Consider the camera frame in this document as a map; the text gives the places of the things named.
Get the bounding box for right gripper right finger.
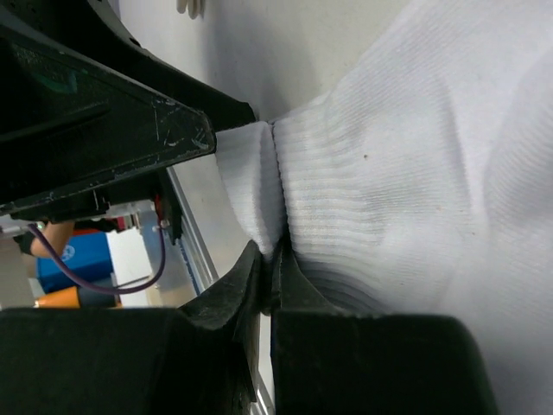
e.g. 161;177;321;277
270;241;499;414

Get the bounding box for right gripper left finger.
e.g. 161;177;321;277
1;242;261;414

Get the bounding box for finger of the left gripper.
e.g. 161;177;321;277
86;0;258;131

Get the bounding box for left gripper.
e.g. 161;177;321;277
1;21;216;242

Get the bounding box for long white sock striped cuff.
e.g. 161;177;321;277
216;1;552;414

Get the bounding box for cream sock with black stripes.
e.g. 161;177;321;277
175;0;206;19

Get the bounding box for blue box in background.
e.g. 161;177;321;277
35;233;118;308

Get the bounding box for aluminium frame rail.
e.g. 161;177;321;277
167;157;275;414

